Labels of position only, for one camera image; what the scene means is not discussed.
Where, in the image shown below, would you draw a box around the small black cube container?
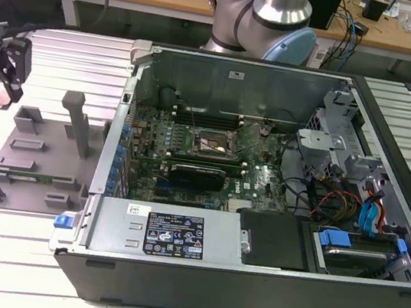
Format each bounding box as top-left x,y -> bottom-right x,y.
360,0 -> 389,23

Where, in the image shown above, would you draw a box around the black power wire bundle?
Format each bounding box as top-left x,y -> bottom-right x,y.
302,160 -> 347,224

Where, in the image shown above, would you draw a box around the silver power supply unit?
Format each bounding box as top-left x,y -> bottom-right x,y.
86,191 -> 255,273

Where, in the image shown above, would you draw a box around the green motherboard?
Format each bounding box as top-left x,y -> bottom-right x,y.
119,100 -> 299,221

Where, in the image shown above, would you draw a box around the black plastic shroud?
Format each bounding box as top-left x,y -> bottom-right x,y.
232,207 -> 315,275

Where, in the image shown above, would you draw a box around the white label sticker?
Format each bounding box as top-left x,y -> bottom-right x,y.
226,68 -> 247,81

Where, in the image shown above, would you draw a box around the silver metal drive cage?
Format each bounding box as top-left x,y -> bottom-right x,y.
286,84 -> 406,213

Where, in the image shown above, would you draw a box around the open black PC case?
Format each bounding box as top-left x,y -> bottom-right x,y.
41,29 -> 411,308

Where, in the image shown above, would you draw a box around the small black adapter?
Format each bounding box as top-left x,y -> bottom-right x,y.
353,21 -> 371,37

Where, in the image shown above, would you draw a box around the grey parts rack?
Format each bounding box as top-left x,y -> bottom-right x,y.
0,79 -> 116,224

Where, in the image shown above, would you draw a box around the black RAM slot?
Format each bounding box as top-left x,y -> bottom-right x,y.
165,160 -> 246,179
171,110 -> 244,127
171,107 -> 245,123
171,114 -> 244,131
166,149 -> 248,166
172,103 -> 246,120
165,153 -> 248,170
165,156 -> 247,174

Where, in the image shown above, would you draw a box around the blue flat data wire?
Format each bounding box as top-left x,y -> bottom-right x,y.
355,198 -> 389,238

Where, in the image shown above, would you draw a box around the grey case corner handle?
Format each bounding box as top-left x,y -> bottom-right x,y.
129,37 -> 156,68

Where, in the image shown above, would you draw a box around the silver finned heat sink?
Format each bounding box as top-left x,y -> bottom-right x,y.
227,198 -> 258,213

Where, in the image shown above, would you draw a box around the red yellow power wires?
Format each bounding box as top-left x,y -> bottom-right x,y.
308,183 -> 366,227

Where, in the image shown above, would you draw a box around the black desktop tower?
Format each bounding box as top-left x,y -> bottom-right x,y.
308,0 -> 346,34

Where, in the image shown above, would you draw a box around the blue case latch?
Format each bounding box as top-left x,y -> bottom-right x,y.
52,211 -> 77,231

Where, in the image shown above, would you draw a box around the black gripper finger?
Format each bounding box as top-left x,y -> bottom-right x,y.
0,34 -> 34,105

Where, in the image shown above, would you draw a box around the coin cell battery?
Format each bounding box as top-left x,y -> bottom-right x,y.
257,121 -> 273,137

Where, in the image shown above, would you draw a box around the hard disk in blue carrier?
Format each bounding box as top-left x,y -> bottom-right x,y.
309,224 -> 410,286

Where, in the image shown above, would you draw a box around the black graphics card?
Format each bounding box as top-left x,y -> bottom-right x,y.
167,161 -> 228,195

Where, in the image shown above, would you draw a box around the CPU socket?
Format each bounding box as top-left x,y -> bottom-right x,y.
189,125 -> 241,160

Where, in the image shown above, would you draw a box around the green RAM stick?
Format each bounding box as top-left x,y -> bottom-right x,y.
0,166 -> 74,186

